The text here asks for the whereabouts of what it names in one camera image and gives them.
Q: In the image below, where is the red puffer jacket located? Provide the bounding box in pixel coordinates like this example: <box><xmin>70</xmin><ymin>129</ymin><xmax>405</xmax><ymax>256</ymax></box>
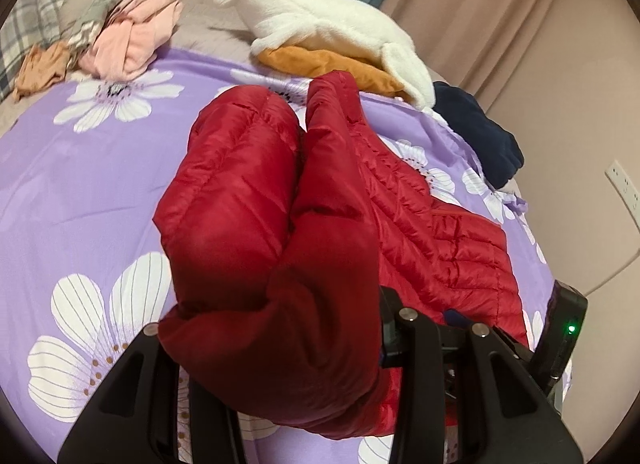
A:
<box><xmin>152</xmin><ymin>71</ymin><xmax>531</xmax><ymax>440</ymax></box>

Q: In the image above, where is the beige curtain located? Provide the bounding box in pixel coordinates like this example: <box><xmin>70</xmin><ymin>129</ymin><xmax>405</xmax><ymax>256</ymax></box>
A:
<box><xmin>145</xmin><ymin>0</ymin><xmax>601</xmax><ymax>109</ymax></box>

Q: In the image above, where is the orange garment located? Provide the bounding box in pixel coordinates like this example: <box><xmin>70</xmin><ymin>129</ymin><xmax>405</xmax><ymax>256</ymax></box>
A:
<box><xmin>257</xmin><ymin>46</ymin><xmax>406</xmax><ymax>94</ymax></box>

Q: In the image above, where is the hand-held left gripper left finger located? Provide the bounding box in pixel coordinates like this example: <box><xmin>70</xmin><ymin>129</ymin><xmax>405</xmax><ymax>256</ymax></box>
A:
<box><xmin>57</xmin><ymin>323</ymin><xmax>246</xmax><ymax>464</ymax></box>

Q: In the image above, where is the pink garment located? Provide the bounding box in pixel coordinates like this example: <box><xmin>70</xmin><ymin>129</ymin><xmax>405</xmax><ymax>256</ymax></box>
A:
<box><xmin>80</xmin><ymin>0</ymin><xmax>183</xmax><ymax>82</ymax></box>

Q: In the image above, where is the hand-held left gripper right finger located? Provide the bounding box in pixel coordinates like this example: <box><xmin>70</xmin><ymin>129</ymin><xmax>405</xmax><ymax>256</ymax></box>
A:
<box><xmin>377</xmin><ymin>286</ymin><xmax>583</xmax><ymax>464</ymax></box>

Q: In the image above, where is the purple floral bedsheet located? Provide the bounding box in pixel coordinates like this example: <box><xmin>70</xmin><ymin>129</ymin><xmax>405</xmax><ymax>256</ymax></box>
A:
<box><xmin>0</xmin><ymin>46</ymin><xmax>573</xmax><ymax>464</ymax></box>

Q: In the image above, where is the grey plaid cloth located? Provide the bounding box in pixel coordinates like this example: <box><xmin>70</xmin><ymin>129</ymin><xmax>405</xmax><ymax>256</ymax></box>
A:
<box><xmin>0</xmin><ymin>0</ymin><xmax>76</xmax><ymax>102</ymax></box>

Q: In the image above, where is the white fleece garment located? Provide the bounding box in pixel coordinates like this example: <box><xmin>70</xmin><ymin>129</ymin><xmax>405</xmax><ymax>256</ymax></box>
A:
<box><xmin>214</xmin><ymin>0</ymin><xmax>436</xmax><ymax>109</ymax></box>

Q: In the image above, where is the white wall socket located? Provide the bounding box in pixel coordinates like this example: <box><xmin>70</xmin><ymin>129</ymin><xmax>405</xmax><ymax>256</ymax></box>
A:
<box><xmin>605</xmin><ymin>160</ymin><xmax>640</xmax><ymax>212</ymax></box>

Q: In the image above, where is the navy blue garment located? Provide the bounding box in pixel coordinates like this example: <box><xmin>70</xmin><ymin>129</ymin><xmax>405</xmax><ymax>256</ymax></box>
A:
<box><xmin>432</xmin><ymin>81</ymin><xmax>525</xmax><ymax>189</ymax></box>

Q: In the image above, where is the small tan garment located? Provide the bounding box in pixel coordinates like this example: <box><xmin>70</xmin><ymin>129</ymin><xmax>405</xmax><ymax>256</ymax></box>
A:
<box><xmin>12</xmin><ymin>41</ymin><xmax>71</xmax><ymax>102</ymax></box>

